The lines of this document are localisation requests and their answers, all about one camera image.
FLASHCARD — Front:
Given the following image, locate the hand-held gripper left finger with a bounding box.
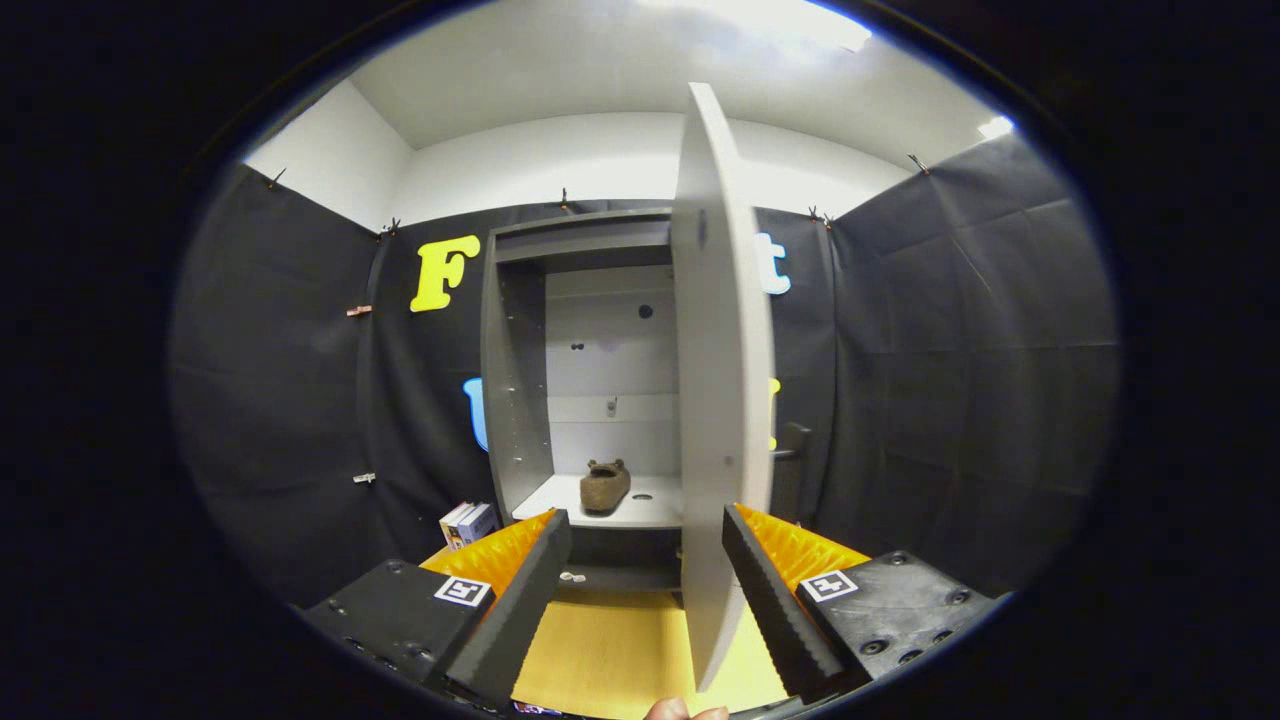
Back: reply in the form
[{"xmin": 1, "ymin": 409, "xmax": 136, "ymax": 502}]
[{"xmin": 303, "ymin": 508, "xmax": 573, "ymax": 706}]

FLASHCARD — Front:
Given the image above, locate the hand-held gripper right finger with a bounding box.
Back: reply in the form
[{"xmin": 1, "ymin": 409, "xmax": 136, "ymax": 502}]
[{"xmin": 720, "ymin": 503, "xmax": 1001, "ymax": 706}]

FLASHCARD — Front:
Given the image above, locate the black door handle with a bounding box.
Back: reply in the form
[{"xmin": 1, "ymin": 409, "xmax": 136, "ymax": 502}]
[{"xmin": 772, "ymin": 422, "xmax": 813, "ymax": 526}]

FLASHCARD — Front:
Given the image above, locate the brown fuzzy shoe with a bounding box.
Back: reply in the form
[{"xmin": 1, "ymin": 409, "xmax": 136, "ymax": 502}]
[{"xmin": 580, "ymin": 458, "xmax": 632, "ymax": 515}]

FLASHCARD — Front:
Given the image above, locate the grey shoe cabinet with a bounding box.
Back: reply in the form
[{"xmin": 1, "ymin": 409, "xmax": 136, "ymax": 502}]
[{"xmin": 480, "ymin": 208, "xmax": 701, "ymax": 593}]

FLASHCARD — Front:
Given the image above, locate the beige shoe cabinet door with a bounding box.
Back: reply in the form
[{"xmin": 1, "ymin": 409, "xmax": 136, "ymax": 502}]
[{"xmin": 670, "ymin": 82, "xmax": 776, "ymax": 693}]

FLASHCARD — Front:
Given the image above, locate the black backdrop cloth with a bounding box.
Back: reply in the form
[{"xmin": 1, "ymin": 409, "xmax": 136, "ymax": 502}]
[{"xmin": 170, "ymin": 135, "xmax": 1119, "ymax": 611}]

